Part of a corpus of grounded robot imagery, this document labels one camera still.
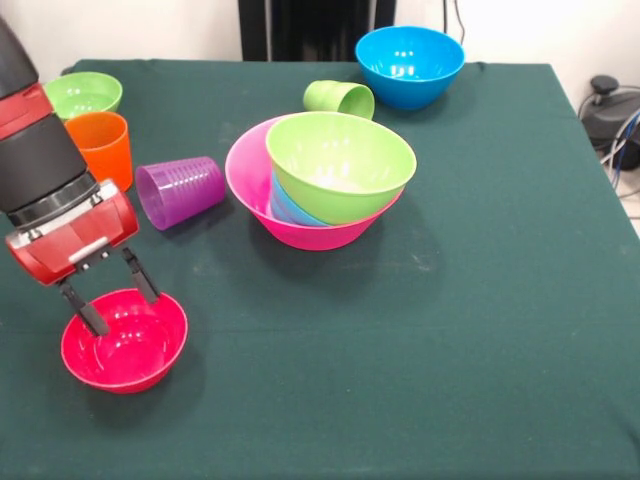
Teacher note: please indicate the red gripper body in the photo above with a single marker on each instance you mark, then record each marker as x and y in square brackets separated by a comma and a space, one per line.
[75, 235]

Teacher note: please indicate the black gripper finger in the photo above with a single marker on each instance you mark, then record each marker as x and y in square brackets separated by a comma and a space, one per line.
[84, 310]
[142, 277]

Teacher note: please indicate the small magenta bowl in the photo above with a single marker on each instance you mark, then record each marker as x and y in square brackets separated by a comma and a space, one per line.
[130, 350]

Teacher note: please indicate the purple cup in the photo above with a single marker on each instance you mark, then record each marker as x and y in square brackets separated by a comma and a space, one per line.
[180, 192]

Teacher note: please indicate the small green bowl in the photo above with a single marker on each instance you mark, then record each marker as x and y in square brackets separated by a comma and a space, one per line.
[85, 92]

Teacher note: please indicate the large pink bowl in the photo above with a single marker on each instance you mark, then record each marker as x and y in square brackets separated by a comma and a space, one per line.
[245, 170]

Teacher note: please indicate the small cyan bowl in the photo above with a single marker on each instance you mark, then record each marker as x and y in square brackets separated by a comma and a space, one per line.
[285, 205]

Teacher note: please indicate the large green bowl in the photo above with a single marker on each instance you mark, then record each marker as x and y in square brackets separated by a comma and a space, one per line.
[340, 165]

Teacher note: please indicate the green cup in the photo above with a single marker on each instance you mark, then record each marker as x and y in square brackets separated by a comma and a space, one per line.
[342, 97]

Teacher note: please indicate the large blue bowl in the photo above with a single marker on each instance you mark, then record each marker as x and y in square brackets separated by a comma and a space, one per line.
[410, 65]

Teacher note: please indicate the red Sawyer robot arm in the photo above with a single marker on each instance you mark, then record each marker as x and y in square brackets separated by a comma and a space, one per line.
[35, 150]

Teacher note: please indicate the orange red cup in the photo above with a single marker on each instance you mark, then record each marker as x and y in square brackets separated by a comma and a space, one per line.
[105, 150]

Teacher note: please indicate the dark green tablecloth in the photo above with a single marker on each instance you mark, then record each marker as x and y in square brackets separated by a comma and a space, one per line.
[320, 375]

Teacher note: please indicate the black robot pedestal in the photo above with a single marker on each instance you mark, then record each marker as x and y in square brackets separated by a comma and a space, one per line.
[310, 30]

